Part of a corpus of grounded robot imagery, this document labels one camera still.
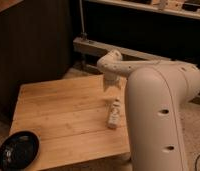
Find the small white bottle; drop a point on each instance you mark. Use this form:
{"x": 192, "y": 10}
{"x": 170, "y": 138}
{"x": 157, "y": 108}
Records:
{"x": 114, "y": 114}

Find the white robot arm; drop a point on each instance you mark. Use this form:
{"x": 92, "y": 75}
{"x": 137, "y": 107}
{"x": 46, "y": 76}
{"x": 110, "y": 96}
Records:
{"x": 154, "y": 92}

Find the grey metal beam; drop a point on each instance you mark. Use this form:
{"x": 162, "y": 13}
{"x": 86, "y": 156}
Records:
{"x": 126, "y": 51}

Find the wooden table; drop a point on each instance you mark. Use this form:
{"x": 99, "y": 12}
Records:
{"x": 69, "y": 117}

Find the metal vertical pole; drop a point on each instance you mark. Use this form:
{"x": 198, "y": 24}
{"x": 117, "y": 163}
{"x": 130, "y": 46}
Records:
{"x": 83, "y": 31}

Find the black ceramic bowl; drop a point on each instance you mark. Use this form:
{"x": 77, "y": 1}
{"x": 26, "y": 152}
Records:
{"x": 18, "y": 151}

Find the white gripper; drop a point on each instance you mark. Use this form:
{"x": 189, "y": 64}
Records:
{"x": 108, "y": 82}

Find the wooden shelf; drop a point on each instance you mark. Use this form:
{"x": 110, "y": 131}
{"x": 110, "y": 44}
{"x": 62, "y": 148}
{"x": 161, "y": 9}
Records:
{"x": 148, "y": 8}

